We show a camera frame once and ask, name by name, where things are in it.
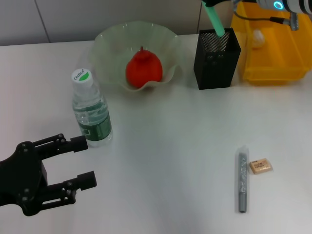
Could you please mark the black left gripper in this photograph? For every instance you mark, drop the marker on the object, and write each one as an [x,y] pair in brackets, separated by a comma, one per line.
[22,178]

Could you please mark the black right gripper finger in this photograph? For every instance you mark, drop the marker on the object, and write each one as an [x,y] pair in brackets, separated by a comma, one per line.
[208,2]

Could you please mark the mint green pen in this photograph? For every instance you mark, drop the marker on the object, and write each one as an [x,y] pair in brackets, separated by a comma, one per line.
[215,22]

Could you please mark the clear water bottle green label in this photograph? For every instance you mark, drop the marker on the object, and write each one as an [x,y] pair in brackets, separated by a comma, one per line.
[90,109]

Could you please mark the white paper ball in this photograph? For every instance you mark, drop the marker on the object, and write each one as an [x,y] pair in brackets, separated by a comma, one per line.
[258,37]

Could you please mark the translucent green wavy fruit plate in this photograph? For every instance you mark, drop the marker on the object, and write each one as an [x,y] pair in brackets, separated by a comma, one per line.
[165,48]

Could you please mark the beige eraser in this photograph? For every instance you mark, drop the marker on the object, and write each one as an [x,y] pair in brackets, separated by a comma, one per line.
[260,166]

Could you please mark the black mesh pen holder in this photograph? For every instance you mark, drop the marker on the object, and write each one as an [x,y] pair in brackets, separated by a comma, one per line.
[214,70]

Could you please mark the grey marker pen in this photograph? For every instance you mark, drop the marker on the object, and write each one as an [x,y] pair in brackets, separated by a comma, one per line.
[242,182]

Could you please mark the yellow plastic storage bin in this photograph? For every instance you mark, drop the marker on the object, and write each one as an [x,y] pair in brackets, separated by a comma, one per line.
[273,63]

